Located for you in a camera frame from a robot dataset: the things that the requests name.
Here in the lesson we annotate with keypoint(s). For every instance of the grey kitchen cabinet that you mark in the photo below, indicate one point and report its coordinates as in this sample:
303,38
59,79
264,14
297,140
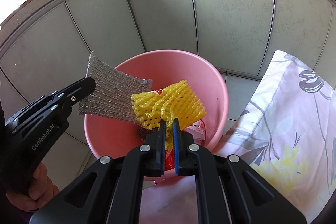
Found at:
45,44

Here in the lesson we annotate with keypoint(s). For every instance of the floral white tablecloth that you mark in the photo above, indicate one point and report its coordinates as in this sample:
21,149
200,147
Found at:
286,133

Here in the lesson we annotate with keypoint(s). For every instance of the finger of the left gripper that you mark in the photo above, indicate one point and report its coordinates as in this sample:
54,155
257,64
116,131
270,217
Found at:
73,94

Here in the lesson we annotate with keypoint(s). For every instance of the yellow foam fruit net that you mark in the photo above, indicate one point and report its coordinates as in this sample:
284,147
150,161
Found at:
174,101

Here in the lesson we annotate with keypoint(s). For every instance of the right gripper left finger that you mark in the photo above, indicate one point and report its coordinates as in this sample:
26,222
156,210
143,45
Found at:
110,190

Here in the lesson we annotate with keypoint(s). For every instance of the silver mesh scouring pad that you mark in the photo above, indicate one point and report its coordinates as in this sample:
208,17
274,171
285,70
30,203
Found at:
112,95

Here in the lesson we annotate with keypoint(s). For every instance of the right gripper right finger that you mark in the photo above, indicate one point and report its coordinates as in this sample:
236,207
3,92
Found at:
228,189

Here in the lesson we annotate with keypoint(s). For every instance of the red white plastic bag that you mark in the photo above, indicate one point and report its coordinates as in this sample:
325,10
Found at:
198,131

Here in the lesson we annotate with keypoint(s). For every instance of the red long carton box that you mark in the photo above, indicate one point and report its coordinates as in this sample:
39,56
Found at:
161,139

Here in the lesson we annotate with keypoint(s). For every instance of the person's left hand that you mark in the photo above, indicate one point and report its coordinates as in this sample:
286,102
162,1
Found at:
40,192

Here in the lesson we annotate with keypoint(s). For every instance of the pink plastic bucket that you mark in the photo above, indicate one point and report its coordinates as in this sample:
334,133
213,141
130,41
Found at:
106,136

